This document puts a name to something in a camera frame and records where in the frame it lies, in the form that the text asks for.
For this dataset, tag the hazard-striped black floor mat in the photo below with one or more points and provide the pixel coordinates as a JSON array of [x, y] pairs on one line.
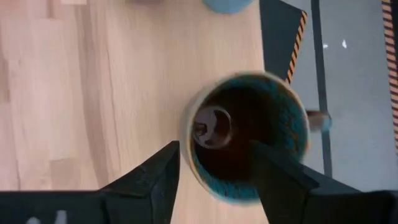
[[390, 62]]

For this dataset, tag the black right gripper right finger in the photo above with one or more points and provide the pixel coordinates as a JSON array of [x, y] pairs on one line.
[[280, 186]]

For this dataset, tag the black board with hazard edge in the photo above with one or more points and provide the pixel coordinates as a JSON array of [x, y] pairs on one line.
[[276, 37]]

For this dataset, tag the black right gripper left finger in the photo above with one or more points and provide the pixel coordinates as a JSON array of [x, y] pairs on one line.
[[149, 193]]

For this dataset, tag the wooden shelf with black legs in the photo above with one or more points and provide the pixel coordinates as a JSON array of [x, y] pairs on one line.
[[155, 77]]

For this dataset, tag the dark speckled teal mug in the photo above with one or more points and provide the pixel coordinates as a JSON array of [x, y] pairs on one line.
[[242, 102]]

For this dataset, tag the light blue mug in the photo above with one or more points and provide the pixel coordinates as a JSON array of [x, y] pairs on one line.
[[227, 5]]

